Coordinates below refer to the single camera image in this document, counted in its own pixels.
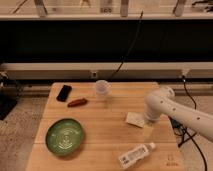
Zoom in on black floor cables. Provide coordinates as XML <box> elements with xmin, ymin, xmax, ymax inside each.
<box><xmin>169</xmin><ymin>75</ymin><xmax>209</xmax><ymax>171</ymax></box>

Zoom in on green ceramic bowl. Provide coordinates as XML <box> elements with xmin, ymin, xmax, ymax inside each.
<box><xmin>45</xmin><ymin>118</ymin><xmax>85</xmax><ymax>156</ymax></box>

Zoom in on white wall outlet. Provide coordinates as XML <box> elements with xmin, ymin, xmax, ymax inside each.
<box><xmin>91</xmin><ymin>71</ymin><xmax>98</xmax><ymax>79</ymax></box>

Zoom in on black equipment at left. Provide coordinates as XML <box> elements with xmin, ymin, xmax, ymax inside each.
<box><xmin>0</xmin><ymin>71</ymin><xmax>22</xmax><ymax>120</ymax></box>

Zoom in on white plastic bottle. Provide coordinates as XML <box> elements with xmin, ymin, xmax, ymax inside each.
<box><xmin>118</xmin><ymin>142</ymin><xmax>156</xmax><ymax>169</ymax></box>

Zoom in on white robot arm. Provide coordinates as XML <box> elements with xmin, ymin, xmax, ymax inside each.
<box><xmin>145</xmin><ymin>86</ymin><xmax>213</xmax><ymax>142</ymax></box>

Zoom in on black smartphone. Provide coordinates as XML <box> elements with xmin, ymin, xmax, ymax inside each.
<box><xmin>56</xmin><ymin>85</ymin><xmax>72</xmax><ymax>102</ymax></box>

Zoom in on black hanging cable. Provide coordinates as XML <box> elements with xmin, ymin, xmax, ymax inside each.
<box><xmin>107</xmin><ymin>9</ymin><xmax>145</xmax><ymax>81</ymax></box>

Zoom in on white sponge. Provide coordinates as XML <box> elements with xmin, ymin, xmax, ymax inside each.
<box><xmin>126</xmin><ymin>112</ymin><xmax>145</xmax><ymax>128</ymax></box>

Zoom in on clear plastic cup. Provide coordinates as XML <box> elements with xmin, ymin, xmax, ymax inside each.
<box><xmin>94</xmin><ymin>80</ymin><xmax>110</xmax><ymax>101</ymax></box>

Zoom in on brown sausage toy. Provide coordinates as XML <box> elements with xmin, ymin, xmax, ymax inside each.
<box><xmin>67</xmin><ymin>98</ymin><xmax>88</xmax><ymax>107</ymax></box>

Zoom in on blue plug connector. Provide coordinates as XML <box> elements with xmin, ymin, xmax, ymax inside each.
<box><xmin>170</xmin><ymin>119</ymin><xmax>182</xmax><ymax>128</ymax></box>

